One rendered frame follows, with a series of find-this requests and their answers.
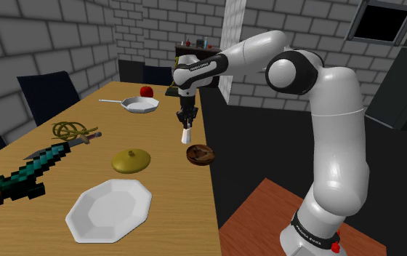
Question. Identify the brown wooden bowl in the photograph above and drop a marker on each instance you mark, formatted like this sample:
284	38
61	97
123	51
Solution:
200	155

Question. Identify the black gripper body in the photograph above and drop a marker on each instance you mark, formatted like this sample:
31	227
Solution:
187	111

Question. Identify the red apple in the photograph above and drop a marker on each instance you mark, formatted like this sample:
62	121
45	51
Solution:
146	91

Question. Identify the white octagonal plate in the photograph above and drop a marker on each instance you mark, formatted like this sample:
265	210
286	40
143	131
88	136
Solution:
108	212

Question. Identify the dark wall shelf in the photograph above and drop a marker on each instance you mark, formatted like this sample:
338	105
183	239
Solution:
203	50

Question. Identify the red-brown robot stand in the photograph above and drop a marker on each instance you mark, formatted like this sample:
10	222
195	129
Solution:
260	220

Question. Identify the dark grey cabinet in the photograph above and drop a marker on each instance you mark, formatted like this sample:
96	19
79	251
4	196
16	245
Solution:
402	88

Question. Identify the grey framed window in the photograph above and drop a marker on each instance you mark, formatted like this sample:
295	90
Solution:
380	23

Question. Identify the black flat object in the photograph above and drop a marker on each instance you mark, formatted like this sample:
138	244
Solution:
171	93

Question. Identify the wooden table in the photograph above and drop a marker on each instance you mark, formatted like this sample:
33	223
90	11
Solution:
168	198

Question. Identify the small white cup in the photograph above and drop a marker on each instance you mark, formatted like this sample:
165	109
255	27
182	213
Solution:
186	136

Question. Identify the teal pixel sword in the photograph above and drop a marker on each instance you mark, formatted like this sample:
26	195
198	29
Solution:
22	173

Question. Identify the white frying pan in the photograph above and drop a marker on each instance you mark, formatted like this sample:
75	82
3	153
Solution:
140	104

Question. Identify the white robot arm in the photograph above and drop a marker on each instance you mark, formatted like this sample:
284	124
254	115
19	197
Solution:
334	141

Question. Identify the yellow pot lid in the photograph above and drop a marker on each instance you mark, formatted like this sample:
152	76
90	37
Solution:
131	162

